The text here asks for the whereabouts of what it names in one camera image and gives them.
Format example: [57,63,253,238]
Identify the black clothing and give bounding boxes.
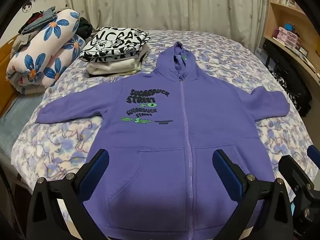
[76,17,94,41]

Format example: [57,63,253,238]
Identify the purple floral blanket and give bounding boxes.
[11,29,320,230]

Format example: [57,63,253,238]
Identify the white curtain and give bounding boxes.
[62,0,272,35]

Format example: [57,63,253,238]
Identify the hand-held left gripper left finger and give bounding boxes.
[26,149,110,240]

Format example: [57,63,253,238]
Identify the black and white printed garment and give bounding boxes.
[79,26,151,63]

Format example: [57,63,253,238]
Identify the folded cream clothes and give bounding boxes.
[86,45,150,77]

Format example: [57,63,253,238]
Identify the face wall sticker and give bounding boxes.
[22,1,34,14]

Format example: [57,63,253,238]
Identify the rolled blue flower quilt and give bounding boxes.
[6,9,87,90]

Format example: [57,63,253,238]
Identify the wooden headboard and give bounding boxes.
[0,36,21,117]

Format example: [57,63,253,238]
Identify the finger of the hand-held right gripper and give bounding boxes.
[307,145,320,167]
[278,155,315,201]

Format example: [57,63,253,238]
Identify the light blue bed sheet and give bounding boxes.
[0,95,48,157]

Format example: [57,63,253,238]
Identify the purple zip hoodie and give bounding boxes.
[34,41,290,236]

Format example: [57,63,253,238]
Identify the stack of pink boxes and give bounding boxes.
[272,22,308,53]

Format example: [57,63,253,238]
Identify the black bag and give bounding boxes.
[261,40,313,117]

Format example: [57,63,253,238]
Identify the pile of dark clothes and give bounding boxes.
[19,7,60,34]

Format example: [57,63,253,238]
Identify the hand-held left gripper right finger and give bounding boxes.
[212,149,294,240]

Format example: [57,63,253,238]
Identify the wooden shelf unit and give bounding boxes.
[261,0,320,85]

